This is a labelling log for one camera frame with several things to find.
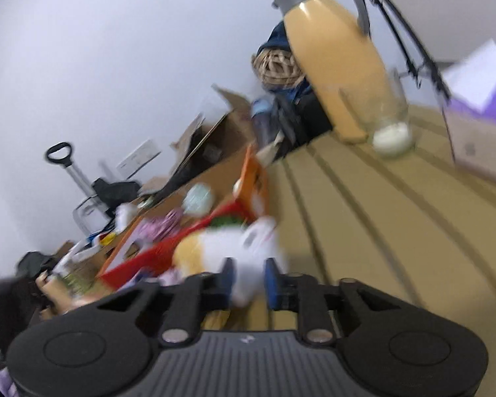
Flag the red cardboard fruit box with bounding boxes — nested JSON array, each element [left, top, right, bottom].
[[97, 144, 269, 289]]

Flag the black trolley handle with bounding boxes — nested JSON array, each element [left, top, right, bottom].
[[45, 142, 104, 213]]

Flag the open brown cardboard box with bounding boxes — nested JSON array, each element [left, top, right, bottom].
[[148, 83, 257, 199]]

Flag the white and orange plush toy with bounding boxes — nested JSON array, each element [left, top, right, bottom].
[[173, 216, 288, 307]]

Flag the dark blue cloth bag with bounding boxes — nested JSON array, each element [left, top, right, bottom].
[[251, 22, 313, 104]]

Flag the beige paper carton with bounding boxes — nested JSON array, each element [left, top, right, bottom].
[[35, 272, 76, 315]]

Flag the woven rattan ball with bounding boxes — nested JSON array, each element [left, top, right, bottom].
[[251, 48, 306, 90]]

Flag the black backpack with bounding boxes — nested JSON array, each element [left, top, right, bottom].
[[16, 251, 58, 280]]

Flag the green spray bottle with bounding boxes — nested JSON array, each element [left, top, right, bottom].
[[52, 264, 88, 297]]

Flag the white wall socket strip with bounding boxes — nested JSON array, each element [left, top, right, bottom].
[[116, 140, 161, 179]]

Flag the iridescent plastic bag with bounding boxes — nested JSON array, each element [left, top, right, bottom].
[[183, 183, 215, 218]]

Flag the black camera tripod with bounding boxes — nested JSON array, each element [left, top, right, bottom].
[[368, 0, 452, 103]]

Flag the blue water bottle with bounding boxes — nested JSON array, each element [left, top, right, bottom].
[[251, 97, 277, 150]]

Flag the purple tissue box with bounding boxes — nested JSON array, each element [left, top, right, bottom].
[[442, 39, 496, 182]]

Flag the yellow thermos jug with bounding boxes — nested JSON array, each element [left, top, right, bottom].
[[274, 0, 389, 144]]

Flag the glass candle jar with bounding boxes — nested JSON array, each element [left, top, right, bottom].
[[340, 68, 415, 159]]

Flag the brown cardboard box with handle hole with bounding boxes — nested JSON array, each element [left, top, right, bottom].
[[53, 197, 150, 286]]

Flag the lilac fleece cloth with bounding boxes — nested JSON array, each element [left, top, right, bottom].
[[137, 208, 184, 243]]

